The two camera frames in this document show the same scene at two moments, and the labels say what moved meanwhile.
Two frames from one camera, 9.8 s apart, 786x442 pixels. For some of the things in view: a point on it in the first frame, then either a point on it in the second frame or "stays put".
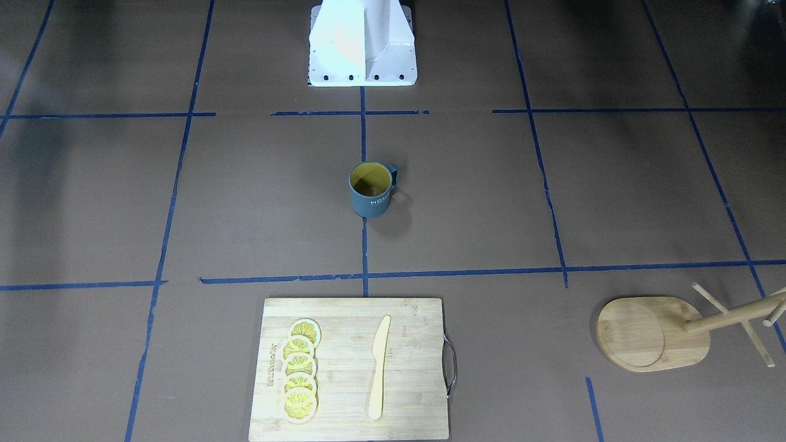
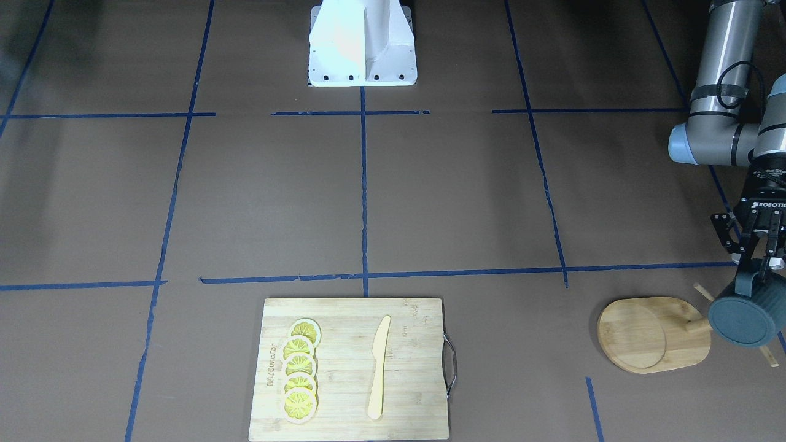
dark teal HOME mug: x=371 y=185 to x=750 y=310
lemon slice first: x=308 y=328 stays put
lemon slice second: x=297 y=344 stays put
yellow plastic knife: x=379 y=352 stays put
